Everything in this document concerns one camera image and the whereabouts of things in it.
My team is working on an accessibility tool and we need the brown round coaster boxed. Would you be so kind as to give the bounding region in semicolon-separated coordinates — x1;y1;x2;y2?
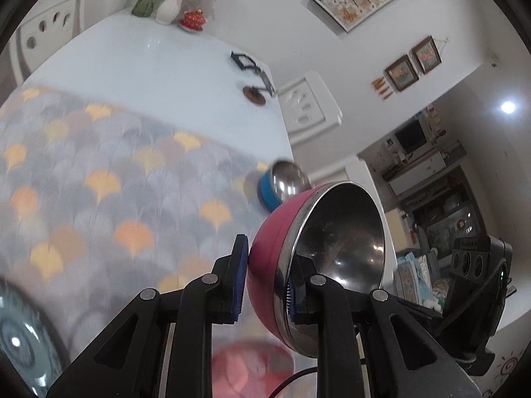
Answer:
243;86;267;106

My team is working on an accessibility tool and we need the ginkgo leaf pattern tablecloth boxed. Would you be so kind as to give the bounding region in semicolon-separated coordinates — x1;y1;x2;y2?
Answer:
0;85;291;398

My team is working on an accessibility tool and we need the red steel bowl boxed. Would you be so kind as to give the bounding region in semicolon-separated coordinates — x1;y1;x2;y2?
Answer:
246;181;397;358

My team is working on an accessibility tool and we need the patterned sofa cushion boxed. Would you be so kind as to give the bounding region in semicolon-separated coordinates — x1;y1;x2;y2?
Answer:
394;252;451;309

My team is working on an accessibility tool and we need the white dining chair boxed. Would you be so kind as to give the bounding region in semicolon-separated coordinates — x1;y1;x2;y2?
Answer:
10;0;89;86
277;70;343;135

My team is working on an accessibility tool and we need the white ceramic vase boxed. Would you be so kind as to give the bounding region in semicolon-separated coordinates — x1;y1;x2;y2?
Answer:
155;0;185;26

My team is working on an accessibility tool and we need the black cable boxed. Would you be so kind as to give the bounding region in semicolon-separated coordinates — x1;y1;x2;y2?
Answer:
269;365;320;398

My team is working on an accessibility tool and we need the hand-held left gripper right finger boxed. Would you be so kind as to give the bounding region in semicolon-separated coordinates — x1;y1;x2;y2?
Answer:
284;253;482;398

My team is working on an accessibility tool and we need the blue steel bowl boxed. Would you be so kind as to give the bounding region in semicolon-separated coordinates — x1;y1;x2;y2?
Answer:
257;160;313;211

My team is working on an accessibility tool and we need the red lidded teacup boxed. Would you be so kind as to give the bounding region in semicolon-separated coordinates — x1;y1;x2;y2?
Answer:
179;8;207;33

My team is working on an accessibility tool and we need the black metal folding stand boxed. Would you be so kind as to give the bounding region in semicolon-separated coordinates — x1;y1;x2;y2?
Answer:
230;51;276;97

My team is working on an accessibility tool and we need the pink cartoon print bowl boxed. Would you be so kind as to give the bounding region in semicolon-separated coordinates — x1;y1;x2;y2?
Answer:
211;339;296;398

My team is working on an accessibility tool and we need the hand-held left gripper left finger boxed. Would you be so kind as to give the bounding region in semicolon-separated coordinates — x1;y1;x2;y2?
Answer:
45;234;250;398

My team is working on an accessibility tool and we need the small framed wall picture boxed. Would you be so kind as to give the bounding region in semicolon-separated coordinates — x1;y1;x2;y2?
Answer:
384;55;419;93
411;36;442;74

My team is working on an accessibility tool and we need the orange hanging wall ornament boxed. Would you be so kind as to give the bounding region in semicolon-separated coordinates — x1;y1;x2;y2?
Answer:
371;78;393;100

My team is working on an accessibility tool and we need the white microwave oven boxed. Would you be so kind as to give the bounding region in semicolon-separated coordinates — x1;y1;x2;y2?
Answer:
394;118;430;152

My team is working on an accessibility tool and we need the large blue floral plate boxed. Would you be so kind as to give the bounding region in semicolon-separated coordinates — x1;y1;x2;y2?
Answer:
0;277;70;398

